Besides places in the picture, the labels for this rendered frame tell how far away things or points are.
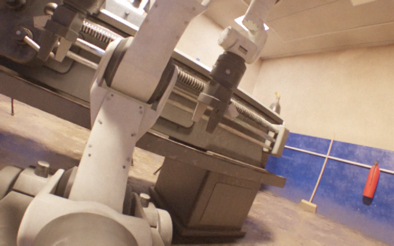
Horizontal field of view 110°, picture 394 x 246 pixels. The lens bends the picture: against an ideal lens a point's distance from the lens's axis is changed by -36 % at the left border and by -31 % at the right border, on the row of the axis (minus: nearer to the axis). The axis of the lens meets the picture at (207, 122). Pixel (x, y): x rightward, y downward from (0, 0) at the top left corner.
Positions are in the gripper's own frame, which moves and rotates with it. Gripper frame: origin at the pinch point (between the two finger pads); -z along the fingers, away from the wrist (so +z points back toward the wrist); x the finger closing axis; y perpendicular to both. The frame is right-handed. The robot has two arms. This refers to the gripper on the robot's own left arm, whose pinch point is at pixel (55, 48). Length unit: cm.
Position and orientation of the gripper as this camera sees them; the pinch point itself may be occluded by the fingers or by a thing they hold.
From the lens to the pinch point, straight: 54.0
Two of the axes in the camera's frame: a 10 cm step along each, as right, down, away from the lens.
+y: -8.1, -3.6, -4.6
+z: 4.4, -8.9, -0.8
